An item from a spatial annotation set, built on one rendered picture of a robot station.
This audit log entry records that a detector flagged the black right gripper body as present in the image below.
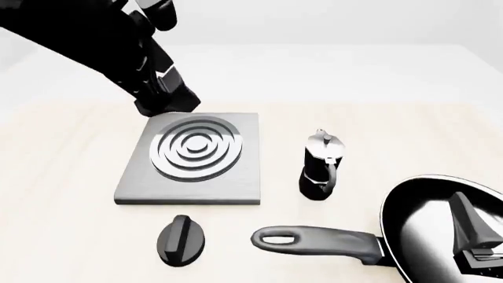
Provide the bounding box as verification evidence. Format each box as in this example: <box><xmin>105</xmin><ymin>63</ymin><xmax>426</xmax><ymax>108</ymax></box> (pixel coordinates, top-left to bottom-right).
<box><xmin>452</xmin><ymin>246</ymin><xmax>503</xmax><ymax>274</ymax></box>

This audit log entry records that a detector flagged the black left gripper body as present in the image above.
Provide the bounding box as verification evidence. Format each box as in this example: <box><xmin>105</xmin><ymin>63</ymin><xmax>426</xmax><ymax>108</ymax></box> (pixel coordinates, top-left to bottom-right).
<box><xmin>126</xmin><ymin>39</ymin><xmax>178</xmax><ymax>100</ymax></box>

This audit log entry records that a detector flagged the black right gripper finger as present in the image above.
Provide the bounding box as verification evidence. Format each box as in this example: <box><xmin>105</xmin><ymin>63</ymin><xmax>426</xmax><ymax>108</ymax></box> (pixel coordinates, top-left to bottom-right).
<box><xmin>449</xmin><ymin>191</ymin><xmax>490</xmax><ymax>257</ymax></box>

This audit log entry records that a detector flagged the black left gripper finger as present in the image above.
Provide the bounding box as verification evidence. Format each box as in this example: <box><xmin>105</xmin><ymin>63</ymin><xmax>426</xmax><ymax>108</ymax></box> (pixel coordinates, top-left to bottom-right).
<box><xmin>133</xmin><ymin>91</ymin><xmax>173</xmax><ymax>117</ymax></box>
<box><xmin>157</xmin><ymin>68</ymin><xmax>202</xmax><ymax>113</ymax></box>

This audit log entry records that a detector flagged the flat grey stove plate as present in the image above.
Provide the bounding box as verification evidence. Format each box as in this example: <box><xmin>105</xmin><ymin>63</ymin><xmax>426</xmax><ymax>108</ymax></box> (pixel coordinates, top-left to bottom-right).
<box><xmin>113</xmin><ymin>111</ymin><xmax>262</xmax><ymax>207</ymax></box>

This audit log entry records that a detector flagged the black frying pan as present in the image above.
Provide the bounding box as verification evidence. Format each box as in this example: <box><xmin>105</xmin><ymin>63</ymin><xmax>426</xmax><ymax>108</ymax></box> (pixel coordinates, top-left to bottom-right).
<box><xmin>250</xmin><ymin>174</ymin><xmax>503</xmax><ymax>283</ymax></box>

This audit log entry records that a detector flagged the round black stove knob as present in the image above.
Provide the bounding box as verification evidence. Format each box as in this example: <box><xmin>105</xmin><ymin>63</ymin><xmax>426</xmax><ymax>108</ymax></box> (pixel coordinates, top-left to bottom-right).
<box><xmin>156</xmin><ymin>214</ymin><xmax>206</xmax><ymax>268</ymax></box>

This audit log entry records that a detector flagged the black and silver moka pot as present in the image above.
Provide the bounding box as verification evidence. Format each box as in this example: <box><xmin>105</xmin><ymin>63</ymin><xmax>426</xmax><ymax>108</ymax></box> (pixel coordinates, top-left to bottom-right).
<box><xmin>298</xmin><ymin>128</ymin><xmax>347</xmax><ymax>202</ymax></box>

